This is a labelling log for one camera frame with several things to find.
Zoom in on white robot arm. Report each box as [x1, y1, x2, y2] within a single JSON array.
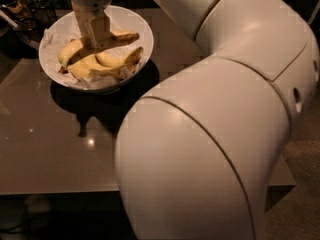
[[115, 0, 319, 240]]

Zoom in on white paper liner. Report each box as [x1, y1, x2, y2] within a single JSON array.
[[41, 7, 149, 90]]

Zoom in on large top yellow banana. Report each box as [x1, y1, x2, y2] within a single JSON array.
[[58, 30, 139, 67]]

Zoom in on right yellow banana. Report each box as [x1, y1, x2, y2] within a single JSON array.
[[95, 47, 144, 67]]

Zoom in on white bowl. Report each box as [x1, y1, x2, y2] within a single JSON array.
[[38, 4, 155, 95]]

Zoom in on bottom yellow banana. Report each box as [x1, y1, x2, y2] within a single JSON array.
[[68, 55, 98, 79]]

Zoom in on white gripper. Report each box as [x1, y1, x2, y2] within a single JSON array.
[[71, 0, 112, 48]]

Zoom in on dark clutter on side table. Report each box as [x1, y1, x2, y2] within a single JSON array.
[[0, 0, 71, 50]]

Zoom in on middle yellow banana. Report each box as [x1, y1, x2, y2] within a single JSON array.
[[90, 64, 137, 80]]

